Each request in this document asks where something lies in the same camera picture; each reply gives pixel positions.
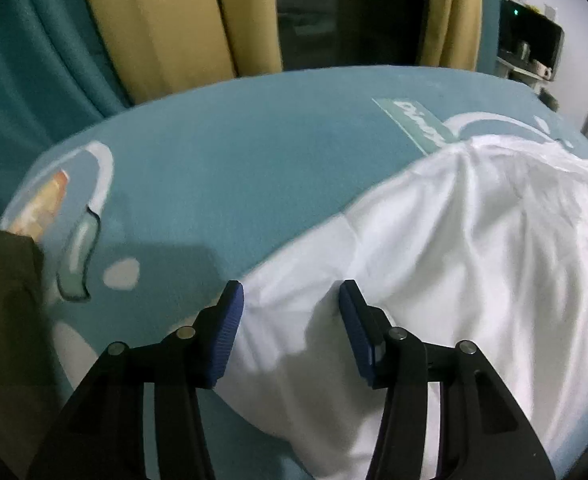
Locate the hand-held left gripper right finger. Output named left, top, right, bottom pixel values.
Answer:
left=338, top=279, right=557, bottom=480

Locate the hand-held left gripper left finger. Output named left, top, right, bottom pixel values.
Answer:
left=26, top=280, right=245, bottom=480

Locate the large white long-sleeved garment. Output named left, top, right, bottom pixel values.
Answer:
left=214, top=132, right=588, bottom=480

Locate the teal printed blanket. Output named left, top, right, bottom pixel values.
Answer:
left=0, top=66, right=588, bottom=480

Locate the dark olive cloth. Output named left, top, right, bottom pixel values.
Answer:
left=0, top=226, right=70, bottom=480

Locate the small olive object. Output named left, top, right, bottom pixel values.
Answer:
left=540, top=87, right=563, bottom=112

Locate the yellow curtain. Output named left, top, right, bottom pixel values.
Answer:
left=418, top=0, right=483, bottom=73
left=78, top=0, right=283, bottom=107

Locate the white shelf unit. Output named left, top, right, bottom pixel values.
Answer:
left=494, top=42, right=561, bottom=92

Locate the dark window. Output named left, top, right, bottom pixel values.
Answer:
left=273, top=0, right=433, bottom=72

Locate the teal curtain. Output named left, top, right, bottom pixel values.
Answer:
left=0, top=0, right=132, bottom=223
left=478, top=0, right=501, bottom=77

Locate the black screen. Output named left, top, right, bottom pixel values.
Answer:
left=499, top=0, right=566, bottom=72

